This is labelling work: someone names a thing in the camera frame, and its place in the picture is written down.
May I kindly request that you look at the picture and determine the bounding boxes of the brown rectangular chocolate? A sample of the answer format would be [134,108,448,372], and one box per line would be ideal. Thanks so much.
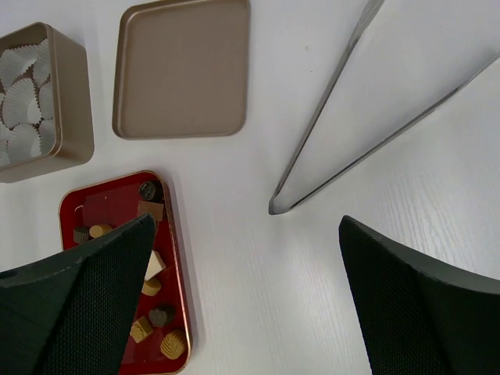
[137,201,165,222]

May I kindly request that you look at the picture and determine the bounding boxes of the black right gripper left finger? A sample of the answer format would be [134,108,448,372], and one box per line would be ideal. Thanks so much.
[1,214,155,374]

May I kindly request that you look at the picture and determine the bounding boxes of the steel tongs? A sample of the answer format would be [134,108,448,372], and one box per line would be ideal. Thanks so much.
[269,1,499,216]

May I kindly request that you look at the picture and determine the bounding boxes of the gold shell chocolate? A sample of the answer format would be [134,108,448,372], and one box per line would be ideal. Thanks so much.
[160,329,188,360]

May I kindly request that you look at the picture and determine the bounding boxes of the white cube chocolate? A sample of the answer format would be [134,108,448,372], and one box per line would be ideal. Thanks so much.
[145,250,166,281]

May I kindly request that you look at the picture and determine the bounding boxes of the gold tin lid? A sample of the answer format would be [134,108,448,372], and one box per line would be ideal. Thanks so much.
[112,1,251,140]

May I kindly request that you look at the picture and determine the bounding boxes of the gold fluted cup chocolate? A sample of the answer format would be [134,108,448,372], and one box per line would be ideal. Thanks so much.
[89,223,113,238]

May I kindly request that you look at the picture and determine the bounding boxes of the tan swirl square chocolate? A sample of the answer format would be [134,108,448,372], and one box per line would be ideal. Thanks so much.
[130,316,154,344]

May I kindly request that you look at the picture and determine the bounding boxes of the dark fluted cup chocolate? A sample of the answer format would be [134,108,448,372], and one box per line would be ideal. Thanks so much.
[73,227,91,245]

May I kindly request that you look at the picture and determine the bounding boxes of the dark crown chocolate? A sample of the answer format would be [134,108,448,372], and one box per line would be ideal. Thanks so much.
[148,304,176,328]

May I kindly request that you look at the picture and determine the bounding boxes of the gold tin box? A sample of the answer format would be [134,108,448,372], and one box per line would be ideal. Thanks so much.
[1,22,94,184]

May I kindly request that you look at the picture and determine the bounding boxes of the dark round chocolate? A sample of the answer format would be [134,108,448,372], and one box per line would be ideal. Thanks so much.
[139,180,163,202]

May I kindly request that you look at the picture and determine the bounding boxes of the red lacquer tray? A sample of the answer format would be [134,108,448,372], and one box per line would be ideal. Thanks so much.
[59,170,192,374]

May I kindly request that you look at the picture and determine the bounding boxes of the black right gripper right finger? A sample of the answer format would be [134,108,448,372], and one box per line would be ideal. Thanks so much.
[338,216,499,374]

